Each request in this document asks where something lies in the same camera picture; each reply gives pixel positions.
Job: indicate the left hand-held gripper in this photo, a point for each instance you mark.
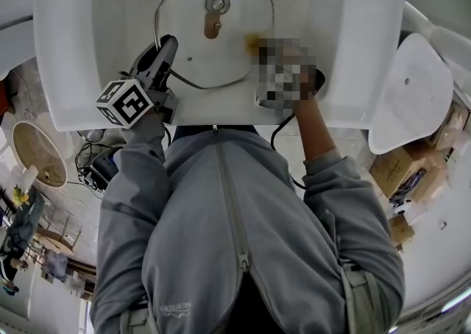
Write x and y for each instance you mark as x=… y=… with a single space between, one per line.
x=125 y=103

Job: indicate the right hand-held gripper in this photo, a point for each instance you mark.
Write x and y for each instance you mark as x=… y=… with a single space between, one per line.
x=283 y=78

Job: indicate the yellow brown scrub sponge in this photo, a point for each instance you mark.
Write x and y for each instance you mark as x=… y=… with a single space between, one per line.
x=251 y=41

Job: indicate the glass pot lid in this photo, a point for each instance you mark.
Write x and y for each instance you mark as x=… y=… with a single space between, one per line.
x=212 y=27

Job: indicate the person's right forearm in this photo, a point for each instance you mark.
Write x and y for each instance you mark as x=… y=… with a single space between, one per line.
x=316 y=130

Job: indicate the person's left forearm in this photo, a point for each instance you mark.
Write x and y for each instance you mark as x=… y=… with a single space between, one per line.
x=141 y=156

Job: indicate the chrome sink drain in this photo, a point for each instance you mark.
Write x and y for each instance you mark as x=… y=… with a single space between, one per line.
x=217 y=3

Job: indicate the white ceramic sink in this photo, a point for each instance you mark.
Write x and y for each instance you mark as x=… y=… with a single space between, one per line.
x=66 y=78

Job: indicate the white loose wash basin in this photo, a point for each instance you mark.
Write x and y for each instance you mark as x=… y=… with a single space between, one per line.
x=412 y=97

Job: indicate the large cardboard box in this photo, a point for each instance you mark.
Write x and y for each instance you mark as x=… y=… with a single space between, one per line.
x=401 y=168

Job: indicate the round wooden table top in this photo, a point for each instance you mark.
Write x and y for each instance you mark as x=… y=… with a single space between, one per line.
x=37 y=152

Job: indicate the grey zip jacket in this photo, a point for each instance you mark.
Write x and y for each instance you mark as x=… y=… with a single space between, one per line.
x=221 y=237

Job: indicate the small cardboard box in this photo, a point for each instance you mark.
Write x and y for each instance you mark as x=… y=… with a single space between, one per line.
x=401 y=231

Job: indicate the wooden stool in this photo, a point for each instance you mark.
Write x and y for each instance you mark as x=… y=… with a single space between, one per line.
x=59 y=237

